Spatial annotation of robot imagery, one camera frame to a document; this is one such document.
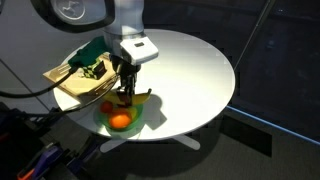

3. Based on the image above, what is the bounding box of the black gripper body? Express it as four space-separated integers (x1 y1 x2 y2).
109 54 142 88

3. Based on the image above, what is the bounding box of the yellow toy banana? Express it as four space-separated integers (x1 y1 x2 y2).
103 88 153 107

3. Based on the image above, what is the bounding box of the yellow toy lemon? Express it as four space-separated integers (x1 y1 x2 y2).
128 106 139 120

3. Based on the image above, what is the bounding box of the green plastic bowl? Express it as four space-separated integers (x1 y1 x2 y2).
96 99 145 133

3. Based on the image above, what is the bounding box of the toy orange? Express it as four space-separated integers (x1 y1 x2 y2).
108 112 133 130

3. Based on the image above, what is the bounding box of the black white checkered cube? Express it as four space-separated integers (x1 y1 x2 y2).
81 61 108 80

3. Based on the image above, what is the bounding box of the wooden tray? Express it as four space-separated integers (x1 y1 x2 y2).
43 53 121 98

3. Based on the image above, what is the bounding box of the purple orange bar clamp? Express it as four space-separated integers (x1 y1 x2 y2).
16 144 64 180

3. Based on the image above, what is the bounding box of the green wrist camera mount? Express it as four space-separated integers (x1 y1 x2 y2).
68 35 108 68

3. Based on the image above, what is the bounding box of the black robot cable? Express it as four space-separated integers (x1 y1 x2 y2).
0 65 122 118

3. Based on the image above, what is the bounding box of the white table pedestal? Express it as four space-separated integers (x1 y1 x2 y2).
99 134 202 154

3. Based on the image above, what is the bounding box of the blue floor rail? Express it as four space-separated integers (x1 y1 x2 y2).
226 105 320 147

